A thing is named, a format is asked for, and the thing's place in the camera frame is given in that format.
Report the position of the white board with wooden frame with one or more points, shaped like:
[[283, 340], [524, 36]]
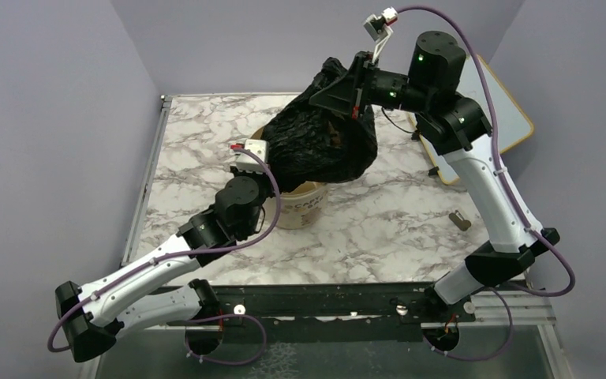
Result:
[[514, 125]]

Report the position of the small grey metal piece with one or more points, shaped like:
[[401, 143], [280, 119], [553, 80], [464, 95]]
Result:
[[461, 222]]

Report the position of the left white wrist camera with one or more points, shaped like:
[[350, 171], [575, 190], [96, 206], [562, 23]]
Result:
[[250, 156]]

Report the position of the black plastic trash bag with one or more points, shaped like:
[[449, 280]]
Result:
[[311, 144]]

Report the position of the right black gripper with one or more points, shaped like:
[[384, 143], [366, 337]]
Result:
[[342, 95]]

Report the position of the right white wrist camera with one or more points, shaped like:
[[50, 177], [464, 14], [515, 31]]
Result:
[[379, 28]]

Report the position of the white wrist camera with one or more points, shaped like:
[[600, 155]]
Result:
[[250, 156], [379, 28]]

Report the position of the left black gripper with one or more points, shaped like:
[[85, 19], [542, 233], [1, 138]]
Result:
[[269, 193]]

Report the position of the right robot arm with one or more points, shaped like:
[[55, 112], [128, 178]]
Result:
[[460, 132]]

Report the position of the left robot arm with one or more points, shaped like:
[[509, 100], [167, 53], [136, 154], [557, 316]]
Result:
[[92, 316]]

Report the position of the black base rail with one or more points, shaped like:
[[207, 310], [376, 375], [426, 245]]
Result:
[[320, 313]]

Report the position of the beige round trash bin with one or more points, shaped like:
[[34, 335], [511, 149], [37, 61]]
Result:
[[300, 207]]

